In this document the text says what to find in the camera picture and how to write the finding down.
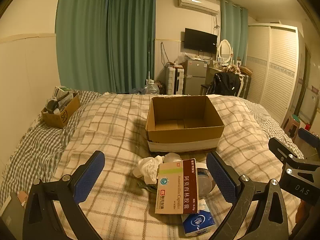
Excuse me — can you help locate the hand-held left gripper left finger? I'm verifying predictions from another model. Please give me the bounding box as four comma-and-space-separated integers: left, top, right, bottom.
22, 151, 106, 240

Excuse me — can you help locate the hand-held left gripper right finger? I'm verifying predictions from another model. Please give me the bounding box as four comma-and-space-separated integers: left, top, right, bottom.
206, 151, 293, 240

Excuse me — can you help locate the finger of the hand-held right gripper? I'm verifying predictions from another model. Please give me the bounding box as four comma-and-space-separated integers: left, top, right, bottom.
268, 137, 320, 171

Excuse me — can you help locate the brown and white medicine box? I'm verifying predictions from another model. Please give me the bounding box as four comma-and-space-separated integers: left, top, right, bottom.
154, 159, 199, 215

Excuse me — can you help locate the large cardboard box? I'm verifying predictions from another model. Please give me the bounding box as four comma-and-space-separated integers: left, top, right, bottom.
145, 95, 225, 154

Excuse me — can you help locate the blue tissue packet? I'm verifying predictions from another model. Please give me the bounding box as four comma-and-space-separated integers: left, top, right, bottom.
181, 211, 216, 238

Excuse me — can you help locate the person's right forearm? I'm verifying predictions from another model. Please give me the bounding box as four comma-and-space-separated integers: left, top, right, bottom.
296, 200, 308, 223

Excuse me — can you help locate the clear round container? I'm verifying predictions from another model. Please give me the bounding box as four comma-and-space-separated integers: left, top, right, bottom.
195, 162, 217, 200

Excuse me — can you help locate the plastic stool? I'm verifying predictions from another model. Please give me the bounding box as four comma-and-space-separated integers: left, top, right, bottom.
281, 114, 301, 141

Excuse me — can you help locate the beige plaid blanket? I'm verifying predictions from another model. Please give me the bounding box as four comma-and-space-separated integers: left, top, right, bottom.
52, 92, 304, 240

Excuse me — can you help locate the green gingham bed sheet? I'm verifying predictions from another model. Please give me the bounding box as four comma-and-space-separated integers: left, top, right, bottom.
0, 90, 102, 205

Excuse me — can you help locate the small cardboard box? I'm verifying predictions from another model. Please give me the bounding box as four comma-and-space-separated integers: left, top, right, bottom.
41, 92, 81, 129

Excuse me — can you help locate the white louvred wardrobe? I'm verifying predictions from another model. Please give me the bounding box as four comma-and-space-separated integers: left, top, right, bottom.
246, 23, 304, 125

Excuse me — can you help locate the grey flat device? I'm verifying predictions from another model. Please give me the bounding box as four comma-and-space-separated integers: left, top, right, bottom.
0, 192, 26, 230

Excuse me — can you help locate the black jacket on chair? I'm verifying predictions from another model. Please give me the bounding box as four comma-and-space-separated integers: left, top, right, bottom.
207, 72, 242, 97

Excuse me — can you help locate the green and white carton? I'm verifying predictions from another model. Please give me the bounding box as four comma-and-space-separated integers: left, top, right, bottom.
54, 86, 73, 98

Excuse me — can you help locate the silver mini fridge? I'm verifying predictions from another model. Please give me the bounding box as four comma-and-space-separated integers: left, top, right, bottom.
184, 59, 207, 95

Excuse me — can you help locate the white floor appliance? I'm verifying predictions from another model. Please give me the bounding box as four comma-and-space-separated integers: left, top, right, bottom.
165, 66, 185, 95

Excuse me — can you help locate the large clear water bottle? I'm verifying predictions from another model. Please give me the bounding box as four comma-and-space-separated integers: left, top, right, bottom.
143, 79, 160, 95

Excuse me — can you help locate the white oval vanity mirror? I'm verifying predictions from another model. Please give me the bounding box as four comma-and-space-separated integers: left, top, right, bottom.
216, 39, 233, 65

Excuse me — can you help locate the narrow green curtain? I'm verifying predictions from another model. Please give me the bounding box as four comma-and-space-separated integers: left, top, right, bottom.
220, 0, 248, 67

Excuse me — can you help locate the white pole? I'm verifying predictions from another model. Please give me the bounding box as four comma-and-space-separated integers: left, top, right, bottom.
147, 37, 152, 85

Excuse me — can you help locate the wide green curtain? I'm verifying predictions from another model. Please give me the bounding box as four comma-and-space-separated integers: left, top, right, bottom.
55, 0, 157, 93

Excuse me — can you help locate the white air conditioner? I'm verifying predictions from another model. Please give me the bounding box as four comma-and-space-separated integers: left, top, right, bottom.
177, 0, 220, 15

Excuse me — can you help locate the black wall television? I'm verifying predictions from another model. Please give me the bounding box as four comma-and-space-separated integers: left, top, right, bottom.
184, 28, 218, 54

